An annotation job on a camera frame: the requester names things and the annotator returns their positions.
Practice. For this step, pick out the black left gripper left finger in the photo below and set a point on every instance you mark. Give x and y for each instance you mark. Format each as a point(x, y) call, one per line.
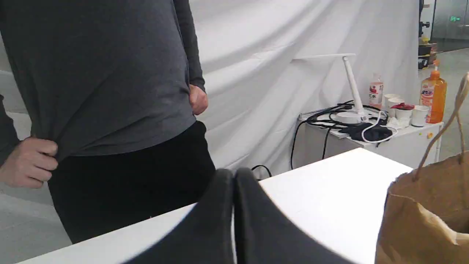
point(204, 235)

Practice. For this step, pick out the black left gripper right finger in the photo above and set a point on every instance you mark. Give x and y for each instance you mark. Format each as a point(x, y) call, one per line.
point(264, 235)

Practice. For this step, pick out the brown paper bag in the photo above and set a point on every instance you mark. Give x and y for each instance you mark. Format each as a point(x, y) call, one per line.
point(426, 216)

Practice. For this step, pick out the person's left hand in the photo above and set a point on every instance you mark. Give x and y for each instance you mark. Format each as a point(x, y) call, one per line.
point(198, 100)

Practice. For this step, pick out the person's right hand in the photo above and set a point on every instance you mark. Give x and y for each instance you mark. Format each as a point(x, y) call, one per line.
point(30, 164)

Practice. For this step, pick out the white side cabinet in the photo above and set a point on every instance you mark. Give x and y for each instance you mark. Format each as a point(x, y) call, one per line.
point(314, 143)

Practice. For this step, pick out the white backdrop cloth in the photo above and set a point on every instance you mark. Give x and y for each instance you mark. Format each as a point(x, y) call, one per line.
point(251, 77)

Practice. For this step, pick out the person in grey shirt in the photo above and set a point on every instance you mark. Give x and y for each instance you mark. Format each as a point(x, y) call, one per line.
point(108, 82)

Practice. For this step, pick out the white paper cup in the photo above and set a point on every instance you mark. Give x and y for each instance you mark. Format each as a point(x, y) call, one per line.
point(419, 116)
point(391, 111)
point(389, 99)
point(403, 113)

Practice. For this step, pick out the pink drink bottle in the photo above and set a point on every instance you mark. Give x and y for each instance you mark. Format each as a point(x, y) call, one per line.
point(376, 88)

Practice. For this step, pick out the orange juice bottle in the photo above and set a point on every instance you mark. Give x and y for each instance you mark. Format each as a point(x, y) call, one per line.
point(433, 95)

